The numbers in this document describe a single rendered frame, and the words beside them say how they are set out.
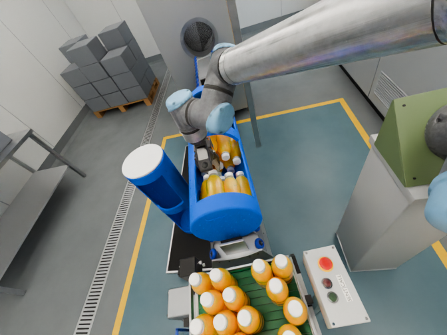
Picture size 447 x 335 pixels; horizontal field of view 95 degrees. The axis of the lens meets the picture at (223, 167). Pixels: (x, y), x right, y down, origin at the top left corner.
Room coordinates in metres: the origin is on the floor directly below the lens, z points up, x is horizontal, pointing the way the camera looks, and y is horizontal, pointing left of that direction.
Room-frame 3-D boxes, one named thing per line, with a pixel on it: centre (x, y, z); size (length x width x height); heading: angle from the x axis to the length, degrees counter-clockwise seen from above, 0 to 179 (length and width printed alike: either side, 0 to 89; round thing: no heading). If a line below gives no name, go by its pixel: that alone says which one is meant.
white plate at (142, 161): (1.03, 0.45, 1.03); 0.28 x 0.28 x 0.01
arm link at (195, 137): (0.61, 0.05, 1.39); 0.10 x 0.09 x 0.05; 80
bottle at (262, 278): (0.19, 0.02, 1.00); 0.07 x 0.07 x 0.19
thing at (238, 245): (0.33, 0.09, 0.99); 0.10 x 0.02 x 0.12; 80
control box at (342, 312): (0.07, -0.16, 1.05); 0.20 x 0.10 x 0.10; 170
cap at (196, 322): (0.10, 0.26, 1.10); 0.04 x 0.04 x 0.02
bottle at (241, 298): (0.15, 0.14, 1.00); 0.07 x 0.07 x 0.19
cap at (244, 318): (0.08, 0.12, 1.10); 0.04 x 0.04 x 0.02
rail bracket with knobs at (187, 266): (0.32, 0.29, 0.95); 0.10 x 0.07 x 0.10; 80
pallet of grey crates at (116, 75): (4.37, 1.24, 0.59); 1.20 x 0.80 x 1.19; 73
